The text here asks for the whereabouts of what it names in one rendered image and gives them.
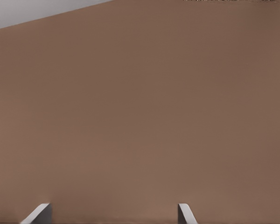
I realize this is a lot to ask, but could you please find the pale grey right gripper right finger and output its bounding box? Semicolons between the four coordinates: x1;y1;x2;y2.
178;203;199;224

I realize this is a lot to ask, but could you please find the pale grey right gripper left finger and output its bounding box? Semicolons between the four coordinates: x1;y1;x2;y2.
20;203;53;224

